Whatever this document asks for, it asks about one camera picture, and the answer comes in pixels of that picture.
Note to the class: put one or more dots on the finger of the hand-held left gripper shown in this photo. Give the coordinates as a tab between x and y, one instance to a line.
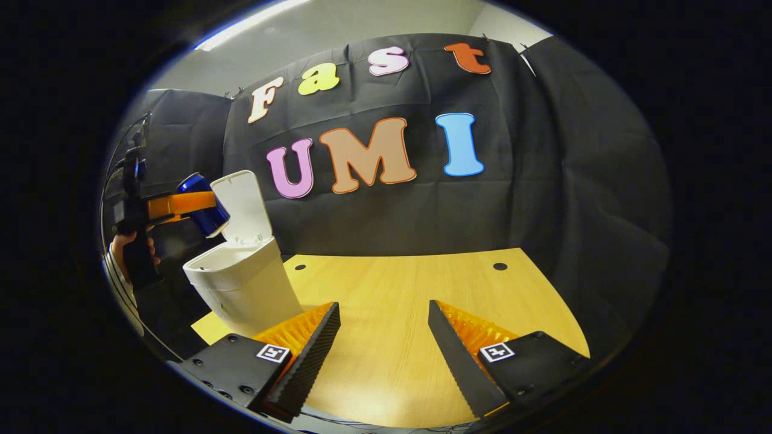
181	205

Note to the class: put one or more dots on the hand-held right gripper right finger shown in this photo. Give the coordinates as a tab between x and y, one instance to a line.
458	361

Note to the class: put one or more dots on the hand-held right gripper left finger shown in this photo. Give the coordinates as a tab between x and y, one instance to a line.
310	361

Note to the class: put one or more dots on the blue pop can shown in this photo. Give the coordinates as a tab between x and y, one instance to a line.
208	224

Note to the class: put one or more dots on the white desktop garbage bin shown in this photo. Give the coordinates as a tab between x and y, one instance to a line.
241	283

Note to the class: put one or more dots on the wooden desktop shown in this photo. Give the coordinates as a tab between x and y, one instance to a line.
392	301

